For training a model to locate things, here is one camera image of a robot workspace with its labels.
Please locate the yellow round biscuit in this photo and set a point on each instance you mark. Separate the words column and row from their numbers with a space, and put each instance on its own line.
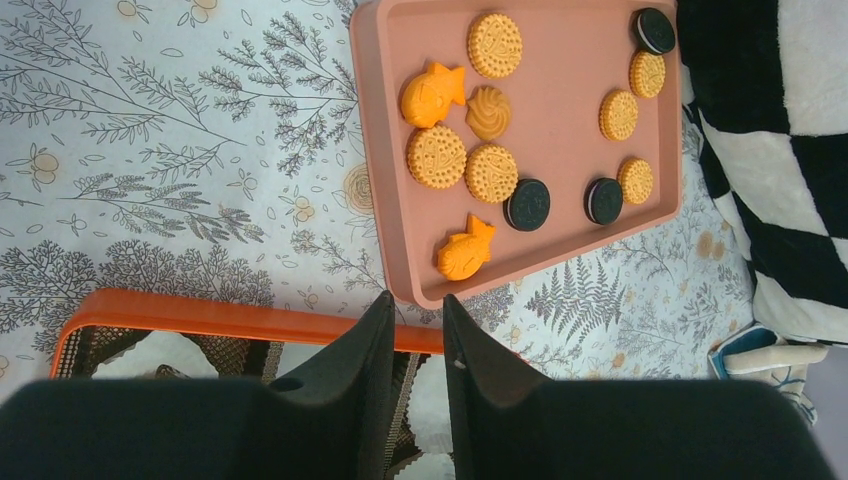
column 636, row 179
column 491, row 174
column 647, row 74
column 436, row 157
column 618, row 115
column 494, row 45

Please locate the swirl butter cookie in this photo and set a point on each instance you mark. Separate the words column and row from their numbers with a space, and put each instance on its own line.
column 489, row 113

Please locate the white paper cup liner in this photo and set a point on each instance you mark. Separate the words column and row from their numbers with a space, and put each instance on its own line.
column 146, row 356
column 429, row 418

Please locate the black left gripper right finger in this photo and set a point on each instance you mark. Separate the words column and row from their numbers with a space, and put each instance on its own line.
column 510, row 421

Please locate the pink cookie tray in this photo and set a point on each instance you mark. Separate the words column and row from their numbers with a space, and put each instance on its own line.
column 575, row 53

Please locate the black sandwich cookie tilted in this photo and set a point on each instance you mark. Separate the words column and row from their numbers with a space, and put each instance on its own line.
column 653, row 31

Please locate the black white checkered pillow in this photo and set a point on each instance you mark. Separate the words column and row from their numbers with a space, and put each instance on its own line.
column 768, row 91

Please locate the orange fish cookie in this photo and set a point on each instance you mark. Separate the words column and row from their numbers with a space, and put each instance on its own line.
column 427, row 99
column 465, row 253

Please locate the orange cookie box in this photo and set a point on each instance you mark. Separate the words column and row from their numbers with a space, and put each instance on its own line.
column 242, row 340

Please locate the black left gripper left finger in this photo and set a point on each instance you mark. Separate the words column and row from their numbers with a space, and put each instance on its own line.
column 176, row 428

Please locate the beige blue printed cloth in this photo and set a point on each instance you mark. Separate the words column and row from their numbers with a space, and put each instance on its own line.
column 760, row 354

